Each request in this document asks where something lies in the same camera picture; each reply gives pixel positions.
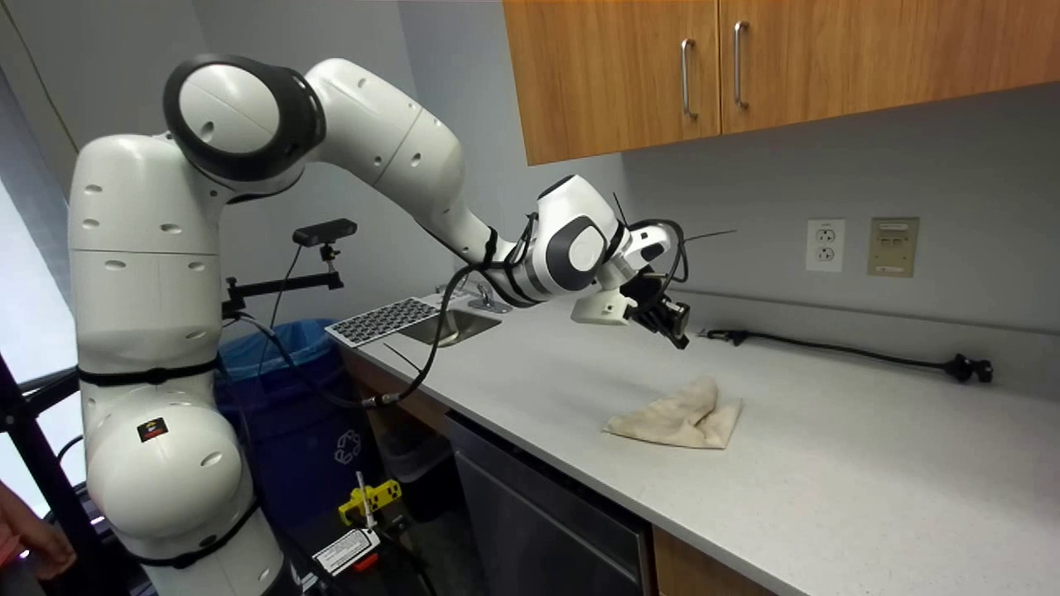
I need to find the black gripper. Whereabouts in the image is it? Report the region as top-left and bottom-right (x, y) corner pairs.
(616, 268), (695, 353)

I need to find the beige stained towel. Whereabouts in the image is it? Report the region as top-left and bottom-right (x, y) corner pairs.
(600, 378), (744, 454)

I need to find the person hand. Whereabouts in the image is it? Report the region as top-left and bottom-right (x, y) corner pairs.
(0, 481), (82, 585)

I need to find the white electrical outlet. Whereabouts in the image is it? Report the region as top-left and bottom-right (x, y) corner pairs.
(800, 216), (852, 277)

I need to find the chrome faucet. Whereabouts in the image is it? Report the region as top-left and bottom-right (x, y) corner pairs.
(432, 277), (513, 318)

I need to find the steel sink basin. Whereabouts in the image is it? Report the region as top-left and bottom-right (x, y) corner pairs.
(399, 304), (503, 353)

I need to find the dark steel dishwasher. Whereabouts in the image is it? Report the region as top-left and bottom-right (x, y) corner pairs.
(439, 410), (659, 596)

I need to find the wooden base cabinet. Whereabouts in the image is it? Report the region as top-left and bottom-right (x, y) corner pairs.
(648, 525), (778, 596)

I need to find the narrow wooden cabinet door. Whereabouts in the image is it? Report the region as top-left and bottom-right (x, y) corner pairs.
(499, 0), (723, 170)

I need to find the wooden sink cabinet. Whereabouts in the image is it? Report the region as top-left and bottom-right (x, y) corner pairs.
(344, 353), (452, 448)

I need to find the wide wooden cabinet door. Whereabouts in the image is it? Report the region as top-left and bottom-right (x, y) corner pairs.
(715, 0), (1060, 138)

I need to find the yellow clamp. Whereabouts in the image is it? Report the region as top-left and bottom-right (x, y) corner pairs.
(333, 472), (406, 533)

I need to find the blue recycling bin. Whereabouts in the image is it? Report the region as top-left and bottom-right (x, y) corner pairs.
(214, 318), (379, 545)

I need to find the white and red device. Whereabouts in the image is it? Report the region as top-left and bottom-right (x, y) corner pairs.
(314, 525), (386, 580)

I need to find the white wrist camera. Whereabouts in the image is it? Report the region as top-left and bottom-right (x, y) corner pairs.
(566, 286), (633, 328)

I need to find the beige wall plate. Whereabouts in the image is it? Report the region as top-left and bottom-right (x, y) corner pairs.
(865, 212), (924, 280)

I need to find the silver cabinet handle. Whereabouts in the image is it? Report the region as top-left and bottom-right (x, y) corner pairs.
(675, 35), (702, 124)
(729, 18), (755, 112)

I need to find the black exterior camera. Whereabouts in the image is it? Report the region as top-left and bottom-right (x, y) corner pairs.
(291, 216), (360, 251)

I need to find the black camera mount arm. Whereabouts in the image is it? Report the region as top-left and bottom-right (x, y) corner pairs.
(217, 243), (347, 326)

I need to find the black metal stand frame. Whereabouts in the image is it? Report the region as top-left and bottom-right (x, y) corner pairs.
(0, 350), (92, 556)

